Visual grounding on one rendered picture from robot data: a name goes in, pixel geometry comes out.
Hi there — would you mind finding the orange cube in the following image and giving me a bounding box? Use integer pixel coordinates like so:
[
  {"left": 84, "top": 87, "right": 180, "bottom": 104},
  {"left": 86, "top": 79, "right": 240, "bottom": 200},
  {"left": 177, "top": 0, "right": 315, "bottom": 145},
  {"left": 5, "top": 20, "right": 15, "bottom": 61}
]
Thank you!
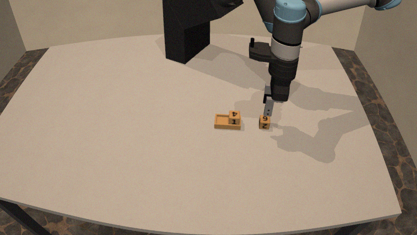
[
  {"left": 259, "top": 115, "right": 270, "bottom": 129},
  {"left": 229, "top": 110, "right": 240, "bottom": 125}
]

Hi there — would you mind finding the orange rectangular tray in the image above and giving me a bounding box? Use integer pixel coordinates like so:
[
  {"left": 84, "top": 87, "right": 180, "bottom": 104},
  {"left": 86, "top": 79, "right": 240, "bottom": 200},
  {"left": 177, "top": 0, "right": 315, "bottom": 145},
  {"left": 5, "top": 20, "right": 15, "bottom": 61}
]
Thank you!
[{"left": 214, "top": 114, "right": 241, "bottom": 130}]

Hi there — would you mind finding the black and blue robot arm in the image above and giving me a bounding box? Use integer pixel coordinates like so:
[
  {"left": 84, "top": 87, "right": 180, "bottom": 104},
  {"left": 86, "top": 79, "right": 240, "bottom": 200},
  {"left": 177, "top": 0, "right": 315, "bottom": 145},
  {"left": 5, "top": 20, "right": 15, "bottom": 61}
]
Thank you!
[{"left": 254, "top": 0, "right": 402, "bottom": 46}]

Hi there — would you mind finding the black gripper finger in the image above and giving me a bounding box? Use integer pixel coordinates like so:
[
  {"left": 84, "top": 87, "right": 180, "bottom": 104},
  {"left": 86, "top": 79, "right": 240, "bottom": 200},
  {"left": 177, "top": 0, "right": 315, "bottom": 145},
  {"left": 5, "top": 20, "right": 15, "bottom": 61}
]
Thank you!
[
  {"left": 264, "top": 96, "right": 283, "bottom": 116},
  {"left": 263, "top": 83, "right": 271, "bottom": 104}
]

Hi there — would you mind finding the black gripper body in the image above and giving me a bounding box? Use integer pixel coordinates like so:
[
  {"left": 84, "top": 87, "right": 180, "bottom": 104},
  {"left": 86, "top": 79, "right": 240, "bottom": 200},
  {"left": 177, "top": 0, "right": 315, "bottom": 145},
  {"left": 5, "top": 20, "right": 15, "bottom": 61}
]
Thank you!
[{"left": 249, "top": 37, "right": 303, "bottom": 102}]

